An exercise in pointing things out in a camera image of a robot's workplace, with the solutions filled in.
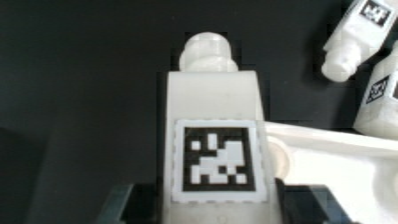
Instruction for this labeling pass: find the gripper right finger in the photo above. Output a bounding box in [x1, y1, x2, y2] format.
[276, 179, 359, 224]

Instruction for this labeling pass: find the white square tabletop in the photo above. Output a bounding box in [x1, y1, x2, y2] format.
[265, 122, 398, 224]

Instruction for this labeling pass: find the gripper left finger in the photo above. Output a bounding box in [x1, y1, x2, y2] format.
[96, 184, 158, 224]

